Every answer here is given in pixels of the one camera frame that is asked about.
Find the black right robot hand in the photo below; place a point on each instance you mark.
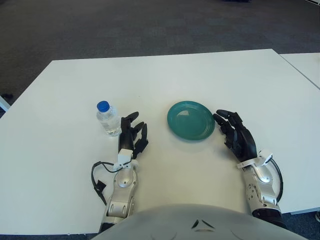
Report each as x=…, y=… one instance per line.
x=245, y=140

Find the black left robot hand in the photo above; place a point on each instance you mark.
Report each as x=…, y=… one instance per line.
x=126, y=140

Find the clear bottle with blue cap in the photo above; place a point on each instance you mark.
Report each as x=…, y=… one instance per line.
x=110, y=120

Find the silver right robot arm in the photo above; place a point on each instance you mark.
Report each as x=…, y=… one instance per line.
x=262, y=175

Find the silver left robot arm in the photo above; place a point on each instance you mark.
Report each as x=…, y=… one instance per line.
x=122, y=180

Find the teal round plate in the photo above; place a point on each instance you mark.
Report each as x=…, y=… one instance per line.
x=190, y=122

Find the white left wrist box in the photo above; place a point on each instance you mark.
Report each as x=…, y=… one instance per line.
x=124, y=155

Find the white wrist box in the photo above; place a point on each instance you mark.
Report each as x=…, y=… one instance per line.
x=265, y=153
x=124, y=155

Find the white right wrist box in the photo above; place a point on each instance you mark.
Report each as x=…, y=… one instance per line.
x=265, y=153

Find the grey robot torso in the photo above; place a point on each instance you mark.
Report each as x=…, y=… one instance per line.
x=175, y=225

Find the black table leg frame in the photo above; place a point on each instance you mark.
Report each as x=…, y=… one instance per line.
x=318, y=217

